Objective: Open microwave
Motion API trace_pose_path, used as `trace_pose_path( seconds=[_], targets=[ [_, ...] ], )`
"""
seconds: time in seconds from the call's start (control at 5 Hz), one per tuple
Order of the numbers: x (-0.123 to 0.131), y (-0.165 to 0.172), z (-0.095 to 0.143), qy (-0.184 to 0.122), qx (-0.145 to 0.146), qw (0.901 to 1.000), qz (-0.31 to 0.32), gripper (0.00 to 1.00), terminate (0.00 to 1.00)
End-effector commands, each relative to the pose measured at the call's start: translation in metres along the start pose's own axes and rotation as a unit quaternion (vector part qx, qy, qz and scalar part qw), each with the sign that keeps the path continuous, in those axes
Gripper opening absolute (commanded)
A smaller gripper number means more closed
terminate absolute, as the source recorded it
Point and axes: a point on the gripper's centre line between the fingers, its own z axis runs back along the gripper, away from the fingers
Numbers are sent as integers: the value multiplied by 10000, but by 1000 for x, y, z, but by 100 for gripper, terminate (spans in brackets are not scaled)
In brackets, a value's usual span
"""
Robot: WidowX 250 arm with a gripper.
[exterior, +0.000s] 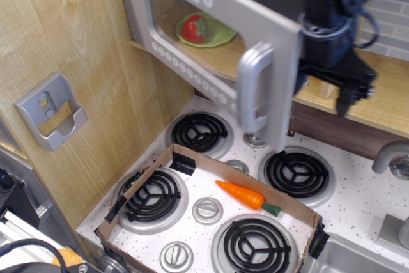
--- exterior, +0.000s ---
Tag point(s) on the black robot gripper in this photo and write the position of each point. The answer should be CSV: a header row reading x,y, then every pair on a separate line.
x,y
329,55

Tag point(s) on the silver toy microwave door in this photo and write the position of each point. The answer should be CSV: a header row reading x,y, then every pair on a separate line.
x,y
238,53

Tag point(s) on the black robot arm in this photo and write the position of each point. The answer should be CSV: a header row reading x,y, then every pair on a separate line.
x,y
329,11

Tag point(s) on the wooden shelf unit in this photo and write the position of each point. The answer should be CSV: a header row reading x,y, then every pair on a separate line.
x,y
385,109

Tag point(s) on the hanging silver toy spatula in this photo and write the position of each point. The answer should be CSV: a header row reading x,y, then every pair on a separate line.
x,y
292,124

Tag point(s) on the grey toy faucet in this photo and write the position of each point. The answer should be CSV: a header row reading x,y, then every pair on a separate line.
x,y
394,156

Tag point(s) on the back right black burner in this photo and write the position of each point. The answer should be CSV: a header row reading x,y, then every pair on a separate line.
x,y
300,174

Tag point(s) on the black burner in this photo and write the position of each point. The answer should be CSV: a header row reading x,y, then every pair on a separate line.
x,y
300,174
201,132
256,245
157,198

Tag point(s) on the silver back stove knob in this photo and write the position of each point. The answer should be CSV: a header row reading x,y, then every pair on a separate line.
x,y
253,140

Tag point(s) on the silver stove knob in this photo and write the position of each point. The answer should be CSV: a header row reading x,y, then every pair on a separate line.
x,y
176,257
253,140
207,211

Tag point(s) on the small silver middle knob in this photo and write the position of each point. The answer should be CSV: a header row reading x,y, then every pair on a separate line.
x,y
238,165

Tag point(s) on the orange toy carrot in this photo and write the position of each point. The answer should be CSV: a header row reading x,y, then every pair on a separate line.
x,y
248,197

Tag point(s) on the green toy plate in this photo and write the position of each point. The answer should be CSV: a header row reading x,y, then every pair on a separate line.
x,y
218,33

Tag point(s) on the back left black burner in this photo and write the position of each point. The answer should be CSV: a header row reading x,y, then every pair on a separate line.
x,y
201,132

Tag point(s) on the silver toy sink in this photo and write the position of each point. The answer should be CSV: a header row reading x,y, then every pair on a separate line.
x,y
340,255

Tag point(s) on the red toy strawberry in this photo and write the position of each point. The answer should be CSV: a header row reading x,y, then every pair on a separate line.
x,y
195,29

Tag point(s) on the front right black burner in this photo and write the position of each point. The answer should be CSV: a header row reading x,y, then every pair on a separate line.
x,y
256,245

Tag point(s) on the silver centre stove knob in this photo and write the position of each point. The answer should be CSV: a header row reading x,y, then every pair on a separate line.
x,y
207,211

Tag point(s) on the front left black burner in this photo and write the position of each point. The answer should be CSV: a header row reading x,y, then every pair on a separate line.
x,y
157,198

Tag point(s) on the silver front stove knob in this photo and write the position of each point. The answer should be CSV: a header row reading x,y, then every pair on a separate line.
x,y
176,257

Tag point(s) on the silver oven front knob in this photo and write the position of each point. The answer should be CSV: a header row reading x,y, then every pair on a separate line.
x,y
110,265

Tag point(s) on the orange tape piece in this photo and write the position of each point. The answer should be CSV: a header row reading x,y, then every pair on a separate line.
x,y
70,257

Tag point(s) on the grey faucet handle base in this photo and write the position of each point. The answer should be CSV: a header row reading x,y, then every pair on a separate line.
x,y
393,235

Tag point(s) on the brown cardboard frame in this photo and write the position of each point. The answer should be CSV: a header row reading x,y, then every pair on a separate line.
x,y
185,212

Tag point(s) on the grey wall phone holder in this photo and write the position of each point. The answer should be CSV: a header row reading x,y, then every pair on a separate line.
x,y
43,102

